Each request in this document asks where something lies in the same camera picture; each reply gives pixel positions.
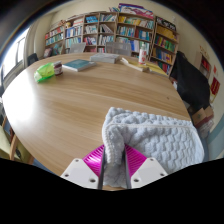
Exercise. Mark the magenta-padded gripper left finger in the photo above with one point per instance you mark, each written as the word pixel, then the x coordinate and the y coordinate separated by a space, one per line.
pixel 78 171

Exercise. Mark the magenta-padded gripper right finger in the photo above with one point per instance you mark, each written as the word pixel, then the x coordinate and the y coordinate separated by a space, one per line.
pixel 148 170

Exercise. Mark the light grey knitted towel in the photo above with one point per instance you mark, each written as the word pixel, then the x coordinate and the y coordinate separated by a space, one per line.
pixel 156 140

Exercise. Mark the wooden chair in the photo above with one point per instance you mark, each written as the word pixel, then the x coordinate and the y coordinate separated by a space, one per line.
pixel 13 146

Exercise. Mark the clear plastic bag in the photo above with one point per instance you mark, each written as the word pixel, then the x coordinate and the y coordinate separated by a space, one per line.
pixel 206 128

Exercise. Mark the cardboard box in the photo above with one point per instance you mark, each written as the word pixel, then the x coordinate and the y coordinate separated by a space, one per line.
pixel 201 116

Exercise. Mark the black cloth cover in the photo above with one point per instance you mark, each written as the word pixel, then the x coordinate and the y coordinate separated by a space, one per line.
pixel 191 83

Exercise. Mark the small dark jar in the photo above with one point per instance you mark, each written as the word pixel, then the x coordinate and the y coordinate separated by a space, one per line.
pixel 58 68

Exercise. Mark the green plastic bag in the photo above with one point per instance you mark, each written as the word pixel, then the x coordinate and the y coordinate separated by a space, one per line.
pixel 44 72

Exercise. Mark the teal book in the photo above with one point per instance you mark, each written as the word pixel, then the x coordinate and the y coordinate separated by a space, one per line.
pixel 78 64

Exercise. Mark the grey book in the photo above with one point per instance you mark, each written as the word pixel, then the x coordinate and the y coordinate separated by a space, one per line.
pixel 105 57

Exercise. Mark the black chair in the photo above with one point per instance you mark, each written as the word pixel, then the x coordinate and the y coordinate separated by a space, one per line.
pixel 32 58

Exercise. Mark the grey chair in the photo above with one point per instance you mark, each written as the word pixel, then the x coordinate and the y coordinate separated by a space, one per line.
pixel 118 48
pixel 77 47

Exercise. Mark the window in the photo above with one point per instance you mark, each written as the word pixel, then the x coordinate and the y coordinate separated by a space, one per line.
pixel 11 56

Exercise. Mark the wooden bookshelf unit with books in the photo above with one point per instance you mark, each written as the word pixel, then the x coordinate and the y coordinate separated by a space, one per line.
pixel 133 31

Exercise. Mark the red wall poster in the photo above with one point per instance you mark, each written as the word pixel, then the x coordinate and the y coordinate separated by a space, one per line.
pixel 215 86

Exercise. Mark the small wooden wall shelf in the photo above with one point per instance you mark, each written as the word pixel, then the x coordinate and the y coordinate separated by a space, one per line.
pixel 204 62

